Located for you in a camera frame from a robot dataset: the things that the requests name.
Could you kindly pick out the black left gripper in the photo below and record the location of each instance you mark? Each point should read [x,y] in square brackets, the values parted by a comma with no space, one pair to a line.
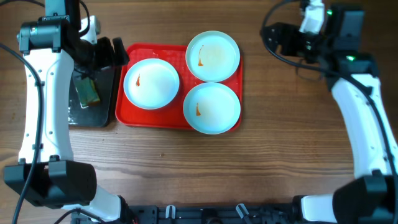
[108,59]

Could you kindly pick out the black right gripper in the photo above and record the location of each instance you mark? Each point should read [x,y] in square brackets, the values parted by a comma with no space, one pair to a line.
[292,34]

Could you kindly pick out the green yellow sponge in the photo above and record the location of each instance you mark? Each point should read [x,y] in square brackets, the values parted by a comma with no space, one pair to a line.
[87,93]

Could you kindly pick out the white plate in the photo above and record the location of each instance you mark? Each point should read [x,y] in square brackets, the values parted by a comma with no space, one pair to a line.
[151,84]
[211,108]
[212,56]

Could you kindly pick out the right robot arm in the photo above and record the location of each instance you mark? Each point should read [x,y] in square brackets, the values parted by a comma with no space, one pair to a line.
[327,41]

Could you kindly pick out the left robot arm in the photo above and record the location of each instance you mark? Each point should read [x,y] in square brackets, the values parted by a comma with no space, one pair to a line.
[46,174]

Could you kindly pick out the black plastic tray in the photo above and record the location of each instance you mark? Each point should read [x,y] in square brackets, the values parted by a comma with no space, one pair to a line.
[96,115]

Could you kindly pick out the red plastic tray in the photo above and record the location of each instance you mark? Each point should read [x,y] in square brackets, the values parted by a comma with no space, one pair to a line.
[170,116]

